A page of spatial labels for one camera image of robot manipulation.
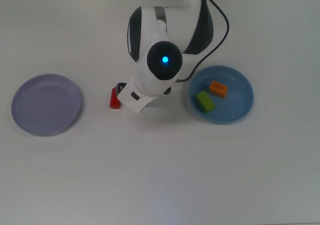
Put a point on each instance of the green rectangular block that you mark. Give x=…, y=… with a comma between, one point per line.
x=205, y=101

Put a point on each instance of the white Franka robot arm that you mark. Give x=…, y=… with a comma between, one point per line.
x=152, y=47

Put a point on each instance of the red cylinder block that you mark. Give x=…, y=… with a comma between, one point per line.
x=114, y=102

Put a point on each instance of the blue plate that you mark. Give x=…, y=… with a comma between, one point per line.
x=232, y=107

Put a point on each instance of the purple plate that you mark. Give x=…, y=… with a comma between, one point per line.
x=46, y=105

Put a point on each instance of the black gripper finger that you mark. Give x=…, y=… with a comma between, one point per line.
x=119, y=87
x=167, y=90

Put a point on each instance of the orange rectangular block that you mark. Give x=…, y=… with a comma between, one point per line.
x=218, y=88

